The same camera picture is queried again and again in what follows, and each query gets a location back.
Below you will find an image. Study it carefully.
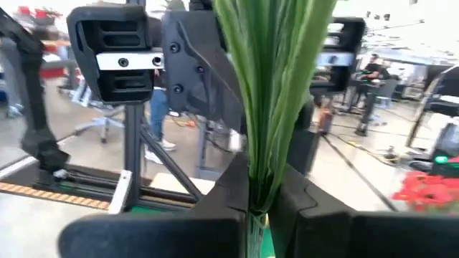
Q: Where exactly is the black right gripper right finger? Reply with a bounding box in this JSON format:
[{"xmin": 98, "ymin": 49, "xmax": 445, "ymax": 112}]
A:
[{"xmin": 268, "ymin": 163, "xmax": 459, "ymax": 258}]

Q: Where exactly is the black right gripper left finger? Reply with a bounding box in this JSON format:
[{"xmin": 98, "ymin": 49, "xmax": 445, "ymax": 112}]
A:
[{"xmin": 58, "ymin": 153, "xmax": 251, "ymax": 258}]

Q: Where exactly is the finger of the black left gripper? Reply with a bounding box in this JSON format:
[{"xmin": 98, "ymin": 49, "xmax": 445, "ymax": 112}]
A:
[
  {"xmin": 161, "ymin": 9, "xmax": 249, "ymax": 135},
  {"xmin": 288, "ymin": 99, "xmax": 321, "ymax": 173}
]

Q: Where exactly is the yellow flower bunch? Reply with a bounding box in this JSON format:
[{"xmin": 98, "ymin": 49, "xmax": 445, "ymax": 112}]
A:
[{"xmin": 213, "ymin": 0, "xmax": 339, "ymax": 216}]

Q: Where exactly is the red flower bunch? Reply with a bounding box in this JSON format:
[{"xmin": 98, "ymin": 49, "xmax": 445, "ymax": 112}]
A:
[
  {"xmin": 392, "ymin": 171, "xmax": 459, "ymax": 213},
  {"xmin": 404, "ymin": 171, "xmax": 459, "ymax": 213}
]

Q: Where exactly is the clear glass vase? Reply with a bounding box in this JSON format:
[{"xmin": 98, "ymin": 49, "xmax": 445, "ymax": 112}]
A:
[{"xmin": 246, "ymin": 211, "xmax": 268, "ymax": 258}]

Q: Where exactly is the person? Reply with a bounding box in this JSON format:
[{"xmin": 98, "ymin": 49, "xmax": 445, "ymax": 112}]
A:
[
  {"xmin": 143, "ymin": 70, "xmax": 177, "ymax": 166},
  {"xmin": 353, "ymin": 53, "xmax": 392, "ymax": 94}
]

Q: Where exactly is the office chair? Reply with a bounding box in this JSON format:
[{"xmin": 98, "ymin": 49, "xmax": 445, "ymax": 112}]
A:
[{"xmin": 73, "ymin": 80, "xmax": 126, "ymax": 144}]

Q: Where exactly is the silver frame bracket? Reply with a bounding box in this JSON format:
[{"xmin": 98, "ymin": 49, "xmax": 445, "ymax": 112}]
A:
[{"xmin": 107, "ymin": 169, "xmax": 133, "ymax": 215}]

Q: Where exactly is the black diagonal frame strut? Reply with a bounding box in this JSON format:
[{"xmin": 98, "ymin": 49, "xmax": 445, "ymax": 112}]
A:
[{"xmin": 139, "ymin": 127, "xmax": 204, "ymax": 202}]

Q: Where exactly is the black upright frame post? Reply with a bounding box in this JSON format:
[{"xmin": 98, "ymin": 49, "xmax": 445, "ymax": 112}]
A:
[{"xmin": 123, "ymin": 103, "xmax": 145, "ymax": 212}]

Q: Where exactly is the black table frame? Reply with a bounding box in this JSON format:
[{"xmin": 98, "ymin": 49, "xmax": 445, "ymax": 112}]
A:
[{"xmin": 32, "ymin": 163, "xmax": 202, "ymax": 212}]

